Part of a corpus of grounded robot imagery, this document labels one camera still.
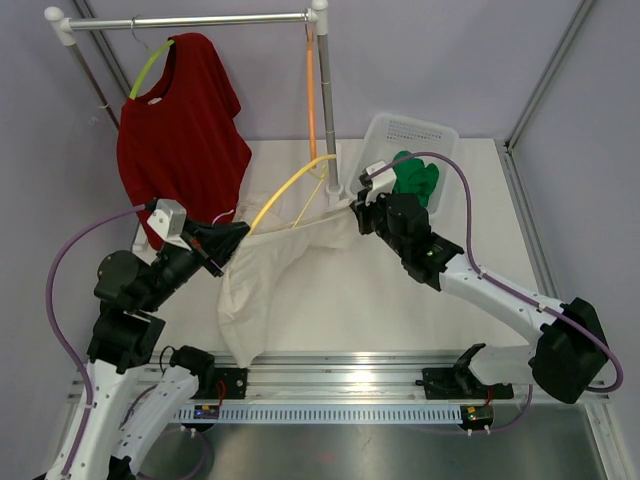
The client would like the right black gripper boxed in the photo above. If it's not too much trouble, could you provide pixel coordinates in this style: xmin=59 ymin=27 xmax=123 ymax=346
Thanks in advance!
xmin=352 ymin=185 xmax=410 ymax=258

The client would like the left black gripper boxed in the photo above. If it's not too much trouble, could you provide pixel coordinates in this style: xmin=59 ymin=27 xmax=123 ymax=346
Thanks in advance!
xmin=140 ymin=216 xmax=250 ymax=312

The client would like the white t shirt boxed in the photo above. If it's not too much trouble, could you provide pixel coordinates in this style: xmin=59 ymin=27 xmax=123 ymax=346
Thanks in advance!
xmin=217 ymin=197 xmax=358 ymax=368

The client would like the green t shirt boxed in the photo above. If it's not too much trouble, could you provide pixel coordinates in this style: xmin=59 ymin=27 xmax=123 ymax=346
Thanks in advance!
xmin=392 ymin=158 xmax=440 ymax=208

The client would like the yellow hanger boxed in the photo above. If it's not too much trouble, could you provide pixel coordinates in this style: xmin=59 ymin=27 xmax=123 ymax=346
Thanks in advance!
xmin=212 ymin=152 xmax=339 ymax=237

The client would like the orange hanger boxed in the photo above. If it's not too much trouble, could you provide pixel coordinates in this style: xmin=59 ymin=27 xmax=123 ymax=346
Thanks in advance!
xmin=305 ymin=26 xmax=317 ymax=160

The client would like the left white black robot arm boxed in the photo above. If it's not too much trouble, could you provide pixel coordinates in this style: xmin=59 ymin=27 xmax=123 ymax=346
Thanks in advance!
xmin=43 ymin=220 xmax=249 ymax=479

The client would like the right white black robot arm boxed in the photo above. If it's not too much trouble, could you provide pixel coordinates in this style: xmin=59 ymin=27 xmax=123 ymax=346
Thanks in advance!
xmin=350 ymin=194 xmax=608 ymax=404

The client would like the red t shirt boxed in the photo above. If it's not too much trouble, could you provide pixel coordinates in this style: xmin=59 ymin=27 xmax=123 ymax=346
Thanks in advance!
xmin=116 ymin=33 xmax=252 ymax=224

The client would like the green hanger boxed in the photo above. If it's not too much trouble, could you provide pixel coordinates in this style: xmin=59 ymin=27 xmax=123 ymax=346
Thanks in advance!
xmin=128 ymin=15 xmax=175 ymax=100

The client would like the white plastic basket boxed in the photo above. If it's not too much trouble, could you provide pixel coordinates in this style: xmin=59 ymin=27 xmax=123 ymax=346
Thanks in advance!
xmin=345 ymin=114 xmax=459 ymax=216

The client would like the metal clothes rack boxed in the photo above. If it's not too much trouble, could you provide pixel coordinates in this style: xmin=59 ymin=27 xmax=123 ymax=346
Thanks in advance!
xmin=43 ymin=0 xmax=346 ymax=201

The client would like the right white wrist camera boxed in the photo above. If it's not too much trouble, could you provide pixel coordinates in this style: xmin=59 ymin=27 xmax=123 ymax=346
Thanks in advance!
xmin=358 ymin=160 xmax=397 ymax=205

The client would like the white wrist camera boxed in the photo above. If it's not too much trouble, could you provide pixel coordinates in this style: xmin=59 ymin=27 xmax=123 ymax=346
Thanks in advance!
xmin=147 ymin=199 xmax=190 ymax=250
xmin=358 ymin=160 xmax=397 ymax=205

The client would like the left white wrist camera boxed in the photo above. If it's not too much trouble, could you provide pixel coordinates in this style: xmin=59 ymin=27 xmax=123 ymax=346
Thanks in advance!
xmin=147 ymin=199 xmax=190 ymax=250

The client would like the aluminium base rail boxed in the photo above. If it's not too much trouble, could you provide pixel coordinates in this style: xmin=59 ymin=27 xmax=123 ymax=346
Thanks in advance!
xmin=67 ymin=349 xmax=612 ymax=426

